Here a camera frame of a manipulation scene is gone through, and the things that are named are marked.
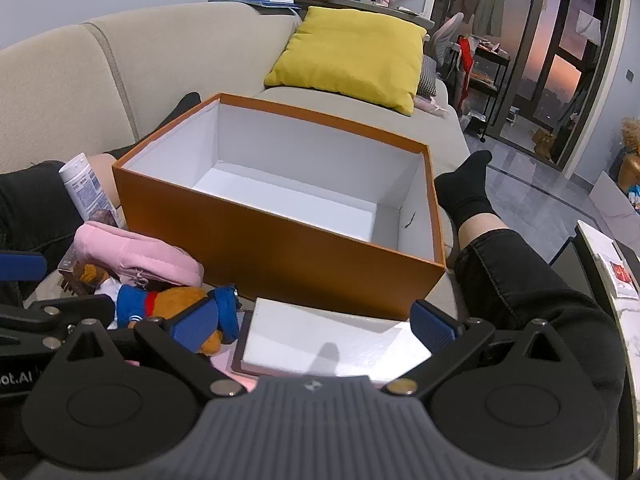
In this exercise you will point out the pink cloth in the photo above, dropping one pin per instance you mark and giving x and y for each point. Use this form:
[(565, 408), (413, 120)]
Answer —
[(245, 384)]

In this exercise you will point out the person's left leg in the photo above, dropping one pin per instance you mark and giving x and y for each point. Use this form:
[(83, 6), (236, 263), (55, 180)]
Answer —
[(30, 200)]

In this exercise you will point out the yellow pillow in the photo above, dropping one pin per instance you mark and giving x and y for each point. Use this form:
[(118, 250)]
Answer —
[(345, 55)]

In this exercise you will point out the orange and blue plush toy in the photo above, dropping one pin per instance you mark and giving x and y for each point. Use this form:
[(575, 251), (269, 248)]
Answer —
[(172, 301)]

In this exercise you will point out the person's right leg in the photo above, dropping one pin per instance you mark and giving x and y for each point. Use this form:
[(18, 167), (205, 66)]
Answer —
[(525, 280)]

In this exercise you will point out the blue book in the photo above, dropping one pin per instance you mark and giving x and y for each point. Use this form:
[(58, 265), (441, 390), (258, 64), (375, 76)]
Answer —
[(260, 0)]

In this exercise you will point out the orange cardboard box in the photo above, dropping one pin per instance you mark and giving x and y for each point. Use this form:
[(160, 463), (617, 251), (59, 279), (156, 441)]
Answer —
[(280, 255)]

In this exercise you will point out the gold vase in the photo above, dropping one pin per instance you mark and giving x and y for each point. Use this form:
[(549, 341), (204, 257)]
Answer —
[(631, 170)]

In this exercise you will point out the red cloth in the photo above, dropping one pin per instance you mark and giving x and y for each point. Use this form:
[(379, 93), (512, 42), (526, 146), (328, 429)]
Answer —
[(466, 60)]

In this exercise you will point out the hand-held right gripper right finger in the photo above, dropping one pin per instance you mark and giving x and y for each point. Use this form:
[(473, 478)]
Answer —
[(432, 330)]

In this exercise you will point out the beige sofa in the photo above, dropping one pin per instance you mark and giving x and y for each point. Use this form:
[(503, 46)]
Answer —
[(60, 85)]

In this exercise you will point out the black framed glass door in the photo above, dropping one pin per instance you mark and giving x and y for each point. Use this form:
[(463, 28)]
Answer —
[(607, 35)]

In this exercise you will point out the black shelf cart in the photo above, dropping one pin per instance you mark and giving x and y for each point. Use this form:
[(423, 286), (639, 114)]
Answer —
[(492, 85)]

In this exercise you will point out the white low cabinet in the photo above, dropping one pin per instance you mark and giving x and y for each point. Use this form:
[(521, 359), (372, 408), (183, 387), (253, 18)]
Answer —
[(615, 205)]

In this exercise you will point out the brown snack packet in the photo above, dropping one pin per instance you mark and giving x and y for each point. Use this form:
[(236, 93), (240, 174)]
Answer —
[(104, 217)]

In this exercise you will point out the pink fabric pouch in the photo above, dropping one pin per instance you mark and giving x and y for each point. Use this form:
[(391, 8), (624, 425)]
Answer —
[(130, 255)]

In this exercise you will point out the marble coffee table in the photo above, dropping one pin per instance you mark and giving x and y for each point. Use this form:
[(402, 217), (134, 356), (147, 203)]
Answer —
[(600, 250)]

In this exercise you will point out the hanging grey garment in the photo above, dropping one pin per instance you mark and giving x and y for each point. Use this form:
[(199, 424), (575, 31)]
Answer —
[(492, 0)]

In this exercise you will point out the small pink item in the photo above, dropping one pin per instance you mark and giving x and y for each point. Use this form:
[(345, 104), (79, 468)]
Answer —
[(430, 105)]

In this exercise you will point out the pale office chair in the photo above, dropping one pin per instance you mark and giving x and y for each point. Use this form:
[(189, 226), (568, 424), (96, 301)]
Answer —
[(445, 35)]

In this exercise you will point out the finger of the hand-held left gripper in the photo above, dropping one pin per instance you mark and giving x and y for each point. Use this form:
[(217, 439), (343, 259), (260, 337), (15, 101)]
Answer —
[(70, 312), (20, 264)]

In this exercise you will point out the person's leg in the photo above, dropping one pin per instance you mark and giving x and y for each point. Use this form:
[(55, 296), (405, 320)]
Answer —
[(525, 280), (30, 200)]

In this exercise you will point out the white box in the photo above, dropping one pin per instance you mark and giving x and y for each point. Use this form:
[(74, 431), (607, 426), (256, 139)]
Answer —
[(320, 345)]

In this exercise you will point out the dark side table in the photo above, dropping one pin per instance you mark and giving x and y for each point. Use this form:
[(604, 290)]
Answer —
[(380, 12)]

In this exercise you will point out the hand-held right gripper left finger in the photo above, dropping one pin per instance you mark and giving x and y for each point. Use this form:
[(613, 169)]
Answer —
[(192, 321)]

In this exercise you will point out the red card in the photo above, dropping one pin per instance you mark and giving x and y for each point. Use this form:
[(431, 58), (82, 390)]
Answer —
[(620, 272)]

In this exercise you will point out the checked cushion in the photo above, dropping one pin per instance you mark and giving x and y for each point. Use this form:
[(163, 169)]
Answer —
[(427, 77)]

